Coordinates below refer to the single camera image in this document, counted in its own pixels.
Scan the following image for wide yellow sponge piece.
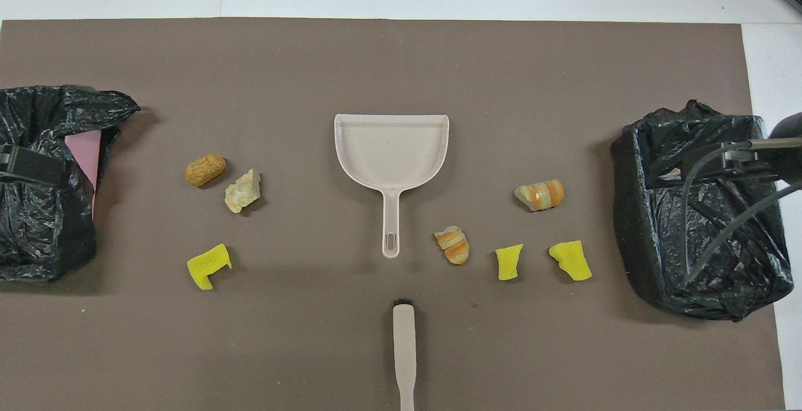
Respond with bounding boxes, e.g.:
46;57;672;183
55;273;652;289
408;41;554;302
548;240;593;283

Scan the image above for long pale striped croissant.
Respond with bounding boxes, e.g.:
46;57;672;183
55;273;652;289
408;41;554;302
513;179;565;213

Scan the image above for brown bread roll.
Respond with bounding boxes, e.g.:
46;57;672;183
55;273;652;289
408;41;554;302
184;152;227;188

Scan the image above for notched yellow sponge piece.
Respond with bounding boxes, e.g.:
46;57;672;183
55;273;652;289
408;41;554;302
186;243;232;291

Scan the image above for pale flaky pastry piece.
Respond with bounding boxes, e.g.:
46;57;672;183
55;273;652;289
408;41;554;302
224;168;263;214

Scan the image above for narrow yellow sponge piece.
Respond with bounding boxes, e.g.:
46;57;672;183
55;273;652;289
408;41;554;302
494;243;524;282

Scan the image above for short tan croissant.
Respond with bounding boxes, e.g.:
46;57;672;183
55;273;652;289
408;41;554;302
434;225;471;266

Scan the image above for beige plastic dustpan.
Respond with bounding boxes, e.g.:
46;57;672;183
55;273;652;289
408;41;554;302
333;113;450;259

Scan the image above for beige hand brush black bristles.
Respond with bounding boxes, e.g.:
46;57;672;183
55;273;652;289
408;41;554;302
392;298;417;411

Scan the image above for black garbage bag lined bin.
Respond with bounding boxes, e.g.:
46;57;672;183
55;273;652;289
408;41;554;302
611;99;794;322

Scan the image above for pink box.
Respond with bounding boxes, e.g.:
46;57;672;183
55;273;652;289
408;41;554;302
64;129;103;217

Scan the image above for black garbage bag over pink box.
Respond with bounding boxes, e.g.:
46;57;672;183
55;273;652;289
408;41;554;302
0;84;141;283

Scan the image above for brown table mat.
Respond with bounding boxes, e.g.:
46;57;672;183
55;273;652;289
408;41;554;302
0;18;788;411

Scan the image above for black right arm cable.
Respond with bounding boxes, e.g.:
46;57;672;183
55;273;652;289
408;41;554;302
680;140;802;284

